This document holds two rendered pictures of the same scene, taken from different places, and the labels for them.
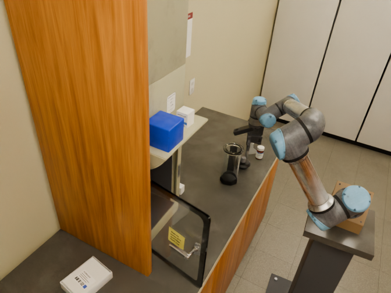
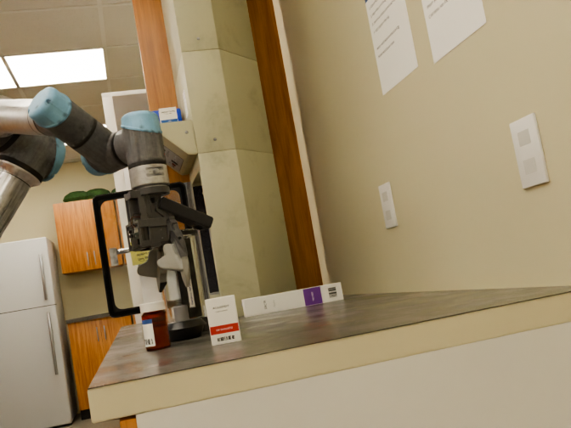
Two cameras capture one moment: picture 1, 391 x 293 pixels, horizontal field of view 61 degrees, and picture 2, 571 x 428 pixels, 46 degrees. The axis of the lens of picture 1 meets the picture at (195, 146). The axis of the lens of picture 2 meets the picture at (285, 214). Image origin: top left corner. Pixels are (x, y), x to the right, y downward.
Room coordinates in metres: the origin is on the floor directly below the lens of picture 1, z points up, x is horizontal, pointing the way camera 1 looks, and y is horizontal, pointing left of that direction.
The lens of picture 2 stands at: (2.77, -0.95, 1.03)
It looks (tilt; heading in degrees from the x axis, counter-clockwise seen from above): 5 degrees up; 140
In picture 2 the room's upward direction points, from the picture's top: 10 degrees counter-clockwise
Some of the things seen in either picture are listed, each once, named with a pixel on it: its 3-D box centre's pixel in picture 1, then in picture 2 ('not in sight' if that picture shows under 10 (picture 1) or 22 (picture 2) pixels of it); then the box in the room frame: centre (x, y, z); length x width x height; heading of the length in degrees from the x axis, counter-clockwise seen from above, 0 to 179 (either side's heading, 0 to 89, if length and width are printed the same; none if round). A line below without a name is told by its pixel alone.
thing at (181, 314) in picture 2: (242, 161); (182, 322); (1.60, -0.29, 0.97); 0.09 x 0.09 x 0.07
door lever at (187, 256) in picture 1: (182, 248); not in sight; (0.77, 0.02, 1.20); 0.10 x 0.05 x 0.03; 54
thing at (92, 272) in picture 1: (86, 279); not in sight; (0.77, 0.39, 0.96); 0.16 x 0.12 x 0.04; 145
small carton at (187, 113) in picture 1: (185, 117); (168, 120); (1.11, 0.05, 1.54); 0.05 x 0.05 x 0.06; 62
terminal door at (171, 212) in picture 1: (173, 234); (147, 249); (0.83, 0.06, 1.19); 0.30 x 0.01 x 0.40; 54
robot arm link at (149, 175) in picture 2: (255, 120); (149, 178); (1.62, -0.32, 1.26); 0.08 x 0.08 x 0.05
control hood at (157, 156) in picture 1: (174, 143); (172, 151); (1.04, 0.08, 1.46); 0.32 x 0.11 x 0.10; 154
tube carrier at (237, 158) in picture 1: (231, 163); (180, 279); (1.47, -0.20, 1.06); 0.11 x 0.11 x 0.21
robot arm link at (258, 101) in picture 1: (258, 107); (142, 141); (1.61, -0.32, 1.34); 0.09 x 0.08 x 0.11; 15
